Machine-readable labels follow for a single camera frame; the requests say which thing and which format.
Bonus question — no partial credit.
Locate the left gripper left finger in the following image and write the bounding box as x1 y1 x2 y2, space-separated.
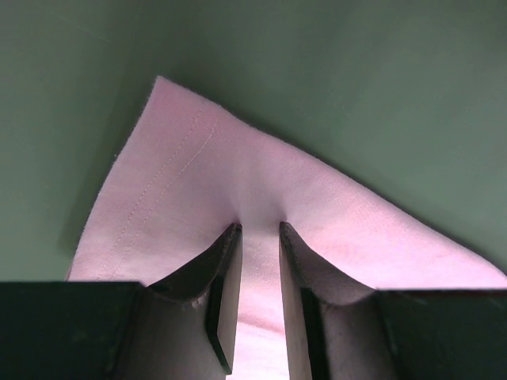
118 223 242 379

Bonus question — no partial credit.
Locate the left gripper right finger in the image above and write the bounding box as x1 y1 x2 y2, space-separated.
279 222 398 379

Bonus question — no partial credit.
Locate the pink t shirt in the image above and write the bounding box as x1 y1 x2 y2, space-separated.
68 78 506 379

